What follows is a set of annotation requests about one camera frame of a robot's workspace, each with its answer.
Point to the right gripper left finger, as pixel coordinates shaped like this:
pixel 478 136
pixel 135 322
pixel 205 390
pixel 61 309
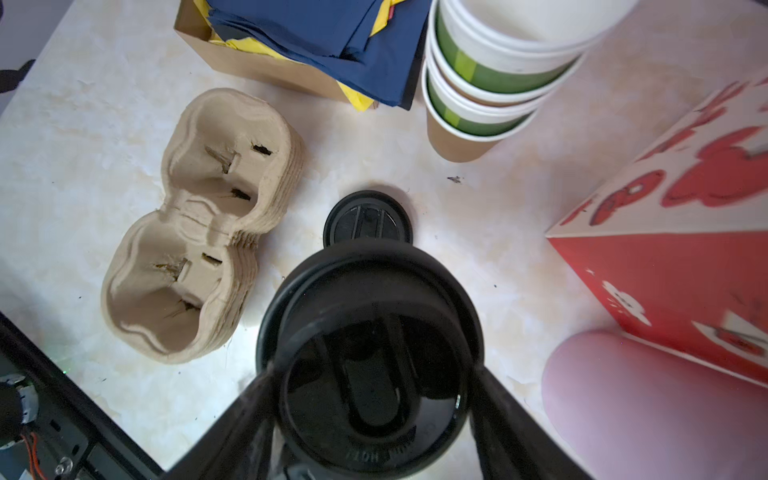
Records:
pixel 239 444

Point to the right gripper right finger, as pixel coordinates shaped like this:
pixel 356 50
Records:
pixel 509 442

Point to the pink cylinder holder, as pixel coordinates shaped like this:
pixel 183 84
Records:
pixel 632 411

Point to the pulp cup carrier tray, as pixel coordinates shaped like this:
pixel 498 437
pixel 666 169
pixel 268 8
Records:
pixel 178 282

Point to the red white paper bag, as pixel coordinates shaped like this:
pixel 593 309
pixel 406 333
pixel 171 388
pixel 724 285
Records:
pixel 674 245

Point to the stack of black lids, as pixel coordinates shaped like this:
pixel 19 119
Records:
pixel 367 214

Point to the yellow napkins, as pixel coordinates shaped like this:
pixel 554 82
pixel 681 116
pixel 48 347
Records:
pixel 250 45

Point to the stack of paper cups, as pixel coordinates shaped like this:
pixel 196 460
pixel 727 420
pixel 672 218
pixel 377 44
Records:
pixel 490 65

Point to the blue napkin stack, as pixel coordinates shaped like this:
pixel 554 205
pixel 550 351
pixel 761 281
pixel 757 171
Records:
pixel 333 37

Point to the cardboard napkin box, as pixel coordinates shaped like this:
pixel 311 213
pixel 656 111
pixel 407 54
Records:
pixel 191 27

